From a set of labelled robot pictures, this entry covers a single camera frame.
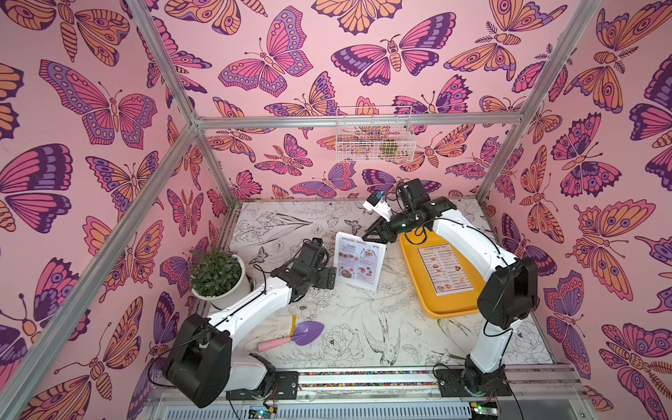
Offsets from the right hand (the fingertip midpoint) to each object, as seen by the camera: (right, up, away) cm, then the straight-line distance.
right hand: (369, 231), depth 82 cm
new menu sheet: (+30, -15, +16) cm, 37 cm away
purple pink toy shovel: (-21, -33, +2) cm, 39 cm away
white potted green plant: (-46, -13, -4) cm, 48 cm away
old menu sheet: (-3, -10, +4) cm, 11 cm away
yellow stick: (-25, -31, +4) cm, 40 cm away
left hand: (-15, -13, +6) cm, 20 cm away
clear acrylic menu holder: (-3, -19, +11) cm, 22 cm away
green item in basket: (+9, +29, +13) cm, 33 cm away
